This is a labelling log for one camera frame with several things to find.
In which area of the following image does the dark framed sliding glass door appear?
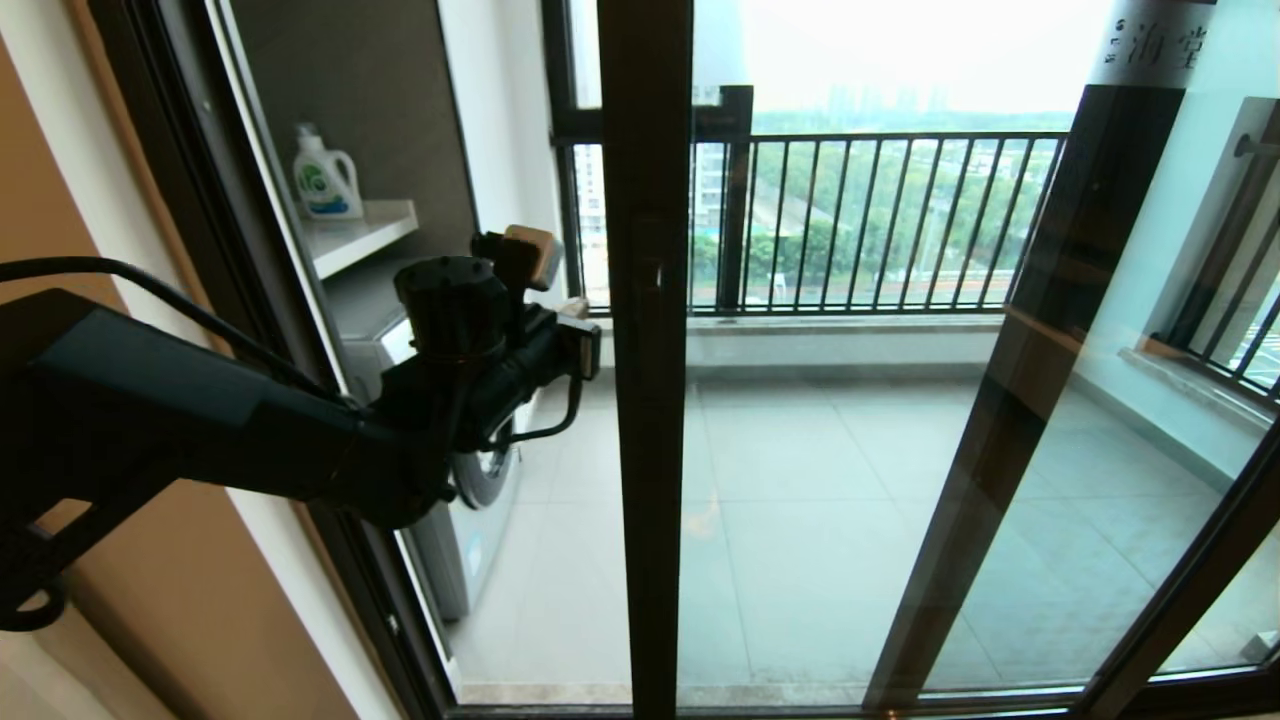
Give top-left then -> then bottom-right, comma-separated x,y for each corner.
597,0 -> 1280,720

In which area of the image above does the black door handle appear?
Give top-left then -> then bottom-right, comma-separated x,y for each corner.
640,255 -> 669,346

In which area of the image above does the white front-load washing machine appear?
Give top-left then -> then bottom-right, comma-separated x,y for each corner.
325,255 -> 523,623

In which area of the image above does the grey high-rise building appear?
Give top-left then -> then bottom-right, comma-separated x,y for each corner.
573,145 -> 726,236

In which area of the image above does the white shelf board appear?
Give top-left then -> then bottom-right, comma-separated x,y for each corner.
305,200 -> 421,281

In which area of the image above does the white detergent bottle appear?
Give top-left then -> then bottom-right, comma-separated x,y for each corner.
293,122 -> 365,222

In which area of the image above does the stone window sill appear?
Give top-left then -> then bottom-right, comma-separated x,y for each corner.
560,314 -> 1003,341
1115,345 -> 1280,421

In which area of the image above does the long black balcony railing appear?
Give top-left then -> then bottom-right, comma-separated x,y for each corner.
555,130 -> 1069,317

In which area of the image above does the fixed dark framed glass panel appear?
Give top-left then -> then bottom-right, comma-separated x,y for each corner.
862,0 -> 1280,713

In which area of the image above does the short black balcony railing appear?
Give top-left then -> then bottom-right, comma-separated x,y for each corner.
1150,135 -> 1280,396

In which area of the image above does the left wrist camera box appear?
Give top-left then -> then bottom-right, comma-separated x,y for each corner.
473,224 -> 564,293

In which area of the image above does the dark window frame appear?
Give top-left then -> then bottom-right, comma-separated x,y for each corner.
541,0 -> 754,315

